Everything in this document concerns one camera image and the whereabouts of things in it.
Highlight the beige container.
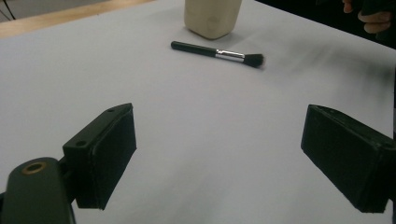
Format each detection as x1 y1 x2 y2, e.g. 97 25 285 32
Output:
183 0 243 40

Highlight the black makeup brush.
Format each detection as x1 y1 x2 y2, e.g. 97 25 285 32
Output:
170 40 265 69

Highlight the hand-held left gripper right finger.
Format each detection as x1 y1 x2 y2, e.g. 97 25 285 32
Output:
300 104 396 214

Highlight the black cable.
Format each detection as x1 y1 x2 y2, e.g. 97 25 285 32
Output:
0 0 17 21

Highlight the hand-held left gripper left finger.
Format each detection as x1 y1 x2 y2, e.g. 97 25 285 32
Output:
62 103 137 211

